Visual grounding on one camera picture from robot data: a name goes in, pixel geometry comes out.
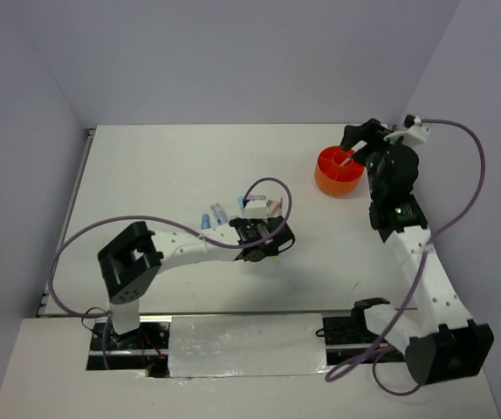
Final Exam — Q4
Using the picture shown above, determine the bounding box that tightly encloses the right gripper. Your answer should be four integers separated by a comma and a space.
339, 118, 397, 199

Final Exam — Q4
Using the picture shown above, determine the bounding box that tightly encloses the small blue highlighter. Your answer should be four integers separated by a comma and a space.
201, 213, 211, 230

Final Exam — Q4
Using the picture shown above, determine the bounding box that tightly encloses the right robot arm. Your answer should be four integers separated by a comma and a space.
325, 114, 494, 387

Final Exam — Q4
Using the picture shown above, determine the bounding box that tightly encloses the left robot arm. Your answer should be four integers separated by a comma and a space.
98, 216, 296, 348

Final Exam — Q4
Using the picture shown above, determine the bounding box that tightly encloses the orange round divided container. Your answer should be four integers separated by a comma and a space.
314, 146, 365, 196

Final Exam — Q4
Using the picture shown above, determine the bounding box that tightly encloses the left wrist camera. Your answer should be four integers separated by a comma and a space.
241, 196, 268, 219

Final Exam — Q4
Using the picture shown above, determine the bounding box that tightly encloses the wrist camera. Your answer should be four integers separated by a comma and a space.
241, 196, 268, 219
384, 114, 431, 148

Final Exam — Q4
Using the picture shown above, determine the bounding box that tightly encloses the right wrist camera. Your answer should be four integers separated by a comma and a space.
384, 114, 431, 148

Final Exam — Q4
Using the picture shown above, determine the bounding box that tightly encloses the reflective silver base plate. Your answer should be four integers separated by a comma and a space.
168, 313, 329, 378

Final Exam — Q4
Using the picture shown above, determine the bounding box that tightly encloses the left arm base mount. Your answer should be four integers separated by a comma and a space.
80, 316, 172, 379

